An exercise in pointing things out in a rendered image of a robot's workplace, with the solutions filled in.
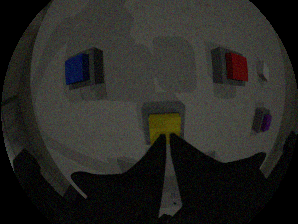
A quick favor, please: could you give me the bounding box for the purple button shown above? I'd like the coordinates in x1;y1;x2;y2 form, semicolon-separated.
251;107;273;133

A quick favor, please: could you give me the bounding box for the yellow button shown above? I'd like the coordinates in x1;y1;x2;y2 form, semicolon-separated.
141;101;186;145

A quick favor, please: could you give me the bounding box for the red button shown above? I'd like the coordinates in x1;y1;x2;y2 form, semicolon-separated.
210;47;249;87

